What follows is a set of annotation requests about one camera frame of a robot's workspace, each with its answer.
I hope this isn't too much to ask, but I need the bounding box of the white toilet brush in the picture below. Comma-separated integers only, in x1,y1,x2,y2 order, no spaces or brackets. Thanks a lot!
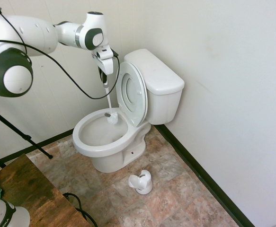
101,79,119,125

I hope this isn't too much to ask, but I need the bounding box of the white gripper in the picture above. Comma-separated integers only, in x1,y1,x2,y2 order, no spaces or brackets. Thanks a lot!
95,56,115,85

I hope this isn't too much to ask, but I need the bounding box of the white toilet seat with lid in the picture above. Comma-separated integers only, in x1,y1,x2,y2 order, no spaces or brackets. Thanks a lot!
116,61,149,128

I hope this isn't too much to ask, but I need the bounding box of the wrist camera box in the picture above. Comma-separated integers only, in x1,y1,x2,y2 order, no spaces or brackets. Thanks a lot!
91,46,119,60

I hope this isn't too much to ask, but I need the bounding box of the white brush holder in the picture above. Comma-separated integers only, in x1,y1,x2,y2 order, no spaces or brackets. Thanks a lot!
128,169,153,195

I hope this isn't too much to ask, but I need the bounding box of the black rubber baseboard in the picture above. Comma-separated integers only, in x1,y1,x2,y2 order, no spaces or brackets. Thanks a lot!
0,124,257,227

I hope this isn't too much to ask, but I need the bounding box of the white tank lid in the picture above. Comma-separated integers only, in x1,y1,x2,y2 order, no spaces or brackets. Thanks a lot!
124,49,185,96

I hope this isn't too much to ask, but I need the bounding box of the white toilet bowl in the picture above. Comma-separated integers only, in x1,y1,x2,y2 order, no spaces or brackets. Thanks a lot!
72,108,152,173

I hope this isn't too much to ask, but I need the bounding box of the black camera cable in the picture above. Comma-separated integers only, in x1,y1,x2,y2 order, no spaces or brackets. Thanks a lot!
0,8,120,100

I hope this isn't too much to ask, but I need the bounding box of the white toilet tank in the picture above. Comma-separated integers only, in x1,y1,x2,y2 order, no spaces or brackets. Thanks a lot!
146,82,185,125

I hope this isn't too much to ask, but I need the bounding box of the black camera tripod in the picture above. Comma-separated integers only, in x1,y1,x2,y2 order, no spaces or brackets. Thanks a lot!
0,104,54,169

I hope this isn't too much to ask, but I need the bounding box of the black power cable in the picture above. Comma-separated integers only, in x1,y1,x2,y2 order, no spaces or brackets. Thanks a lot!
63,192,98,227

